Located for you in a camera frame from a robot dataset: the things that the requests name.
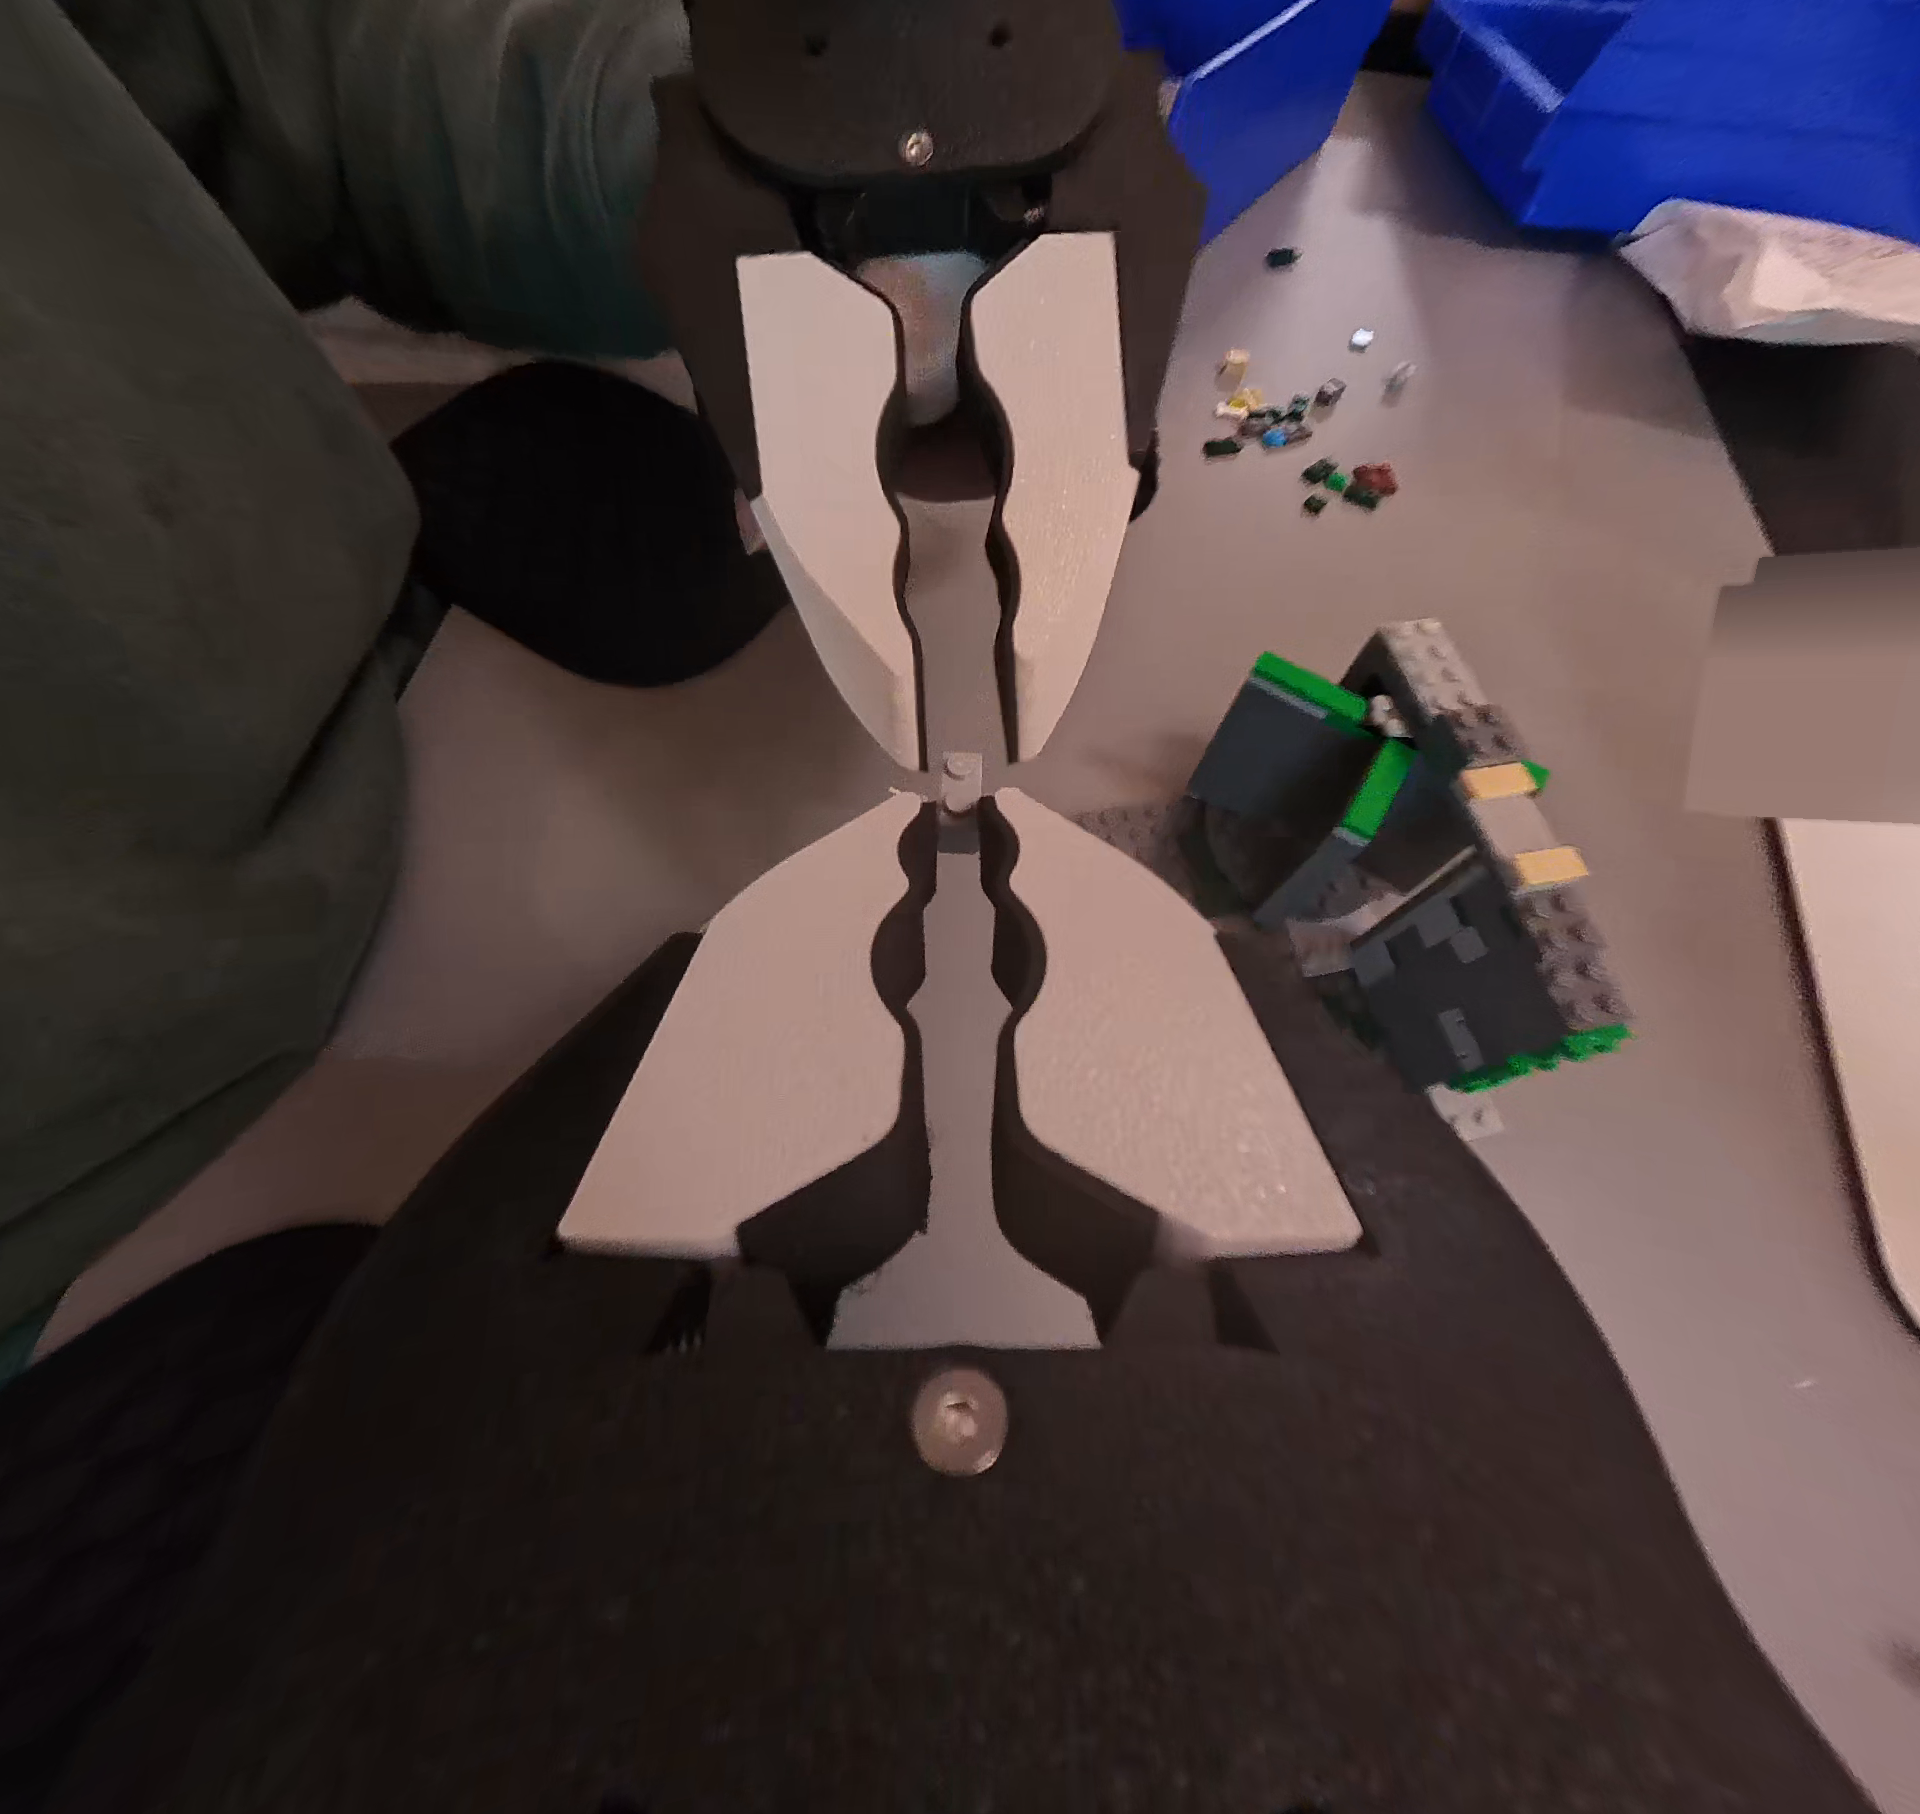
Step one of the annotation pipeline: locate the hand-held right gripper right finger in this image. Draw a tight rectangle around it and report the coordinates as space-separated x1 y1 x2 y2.
977 789 1364 1347

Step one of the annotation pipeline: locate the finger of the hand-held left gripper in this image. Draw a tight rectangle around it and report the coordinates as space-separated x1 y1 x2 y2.
735 252 930 776
969 228 1130 770

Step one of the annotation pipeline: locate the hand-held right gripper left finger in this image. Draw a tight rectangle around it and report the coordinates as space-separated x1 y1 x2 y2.
558 789 939 1344

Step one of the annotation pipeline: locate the person's left forearm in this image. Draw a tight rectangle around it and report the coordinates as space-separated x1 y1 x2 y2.
226 0 695 363

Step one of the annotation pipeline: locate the pile of small toy bricks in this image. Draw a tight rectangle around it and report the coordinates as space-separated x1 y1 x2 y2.
1200 326 1421 520

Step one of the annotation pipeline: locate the grey and green brick build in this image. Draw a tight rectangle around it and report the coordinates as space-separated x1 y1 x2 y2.
1117 620 1640 1141

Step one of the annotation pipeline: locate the white rounded board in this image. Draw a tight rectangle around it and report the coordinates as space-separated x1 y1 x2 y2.
1770 816 1920 1340

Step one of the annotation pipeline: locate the person's green sweater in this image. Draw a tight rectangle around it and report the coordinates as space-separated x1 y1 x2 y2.
0 0 430 1373

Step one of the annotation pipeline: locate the white crumpled paper bag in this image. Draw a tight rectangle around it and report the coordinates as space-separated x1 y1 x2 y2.
1617 199 1920 349

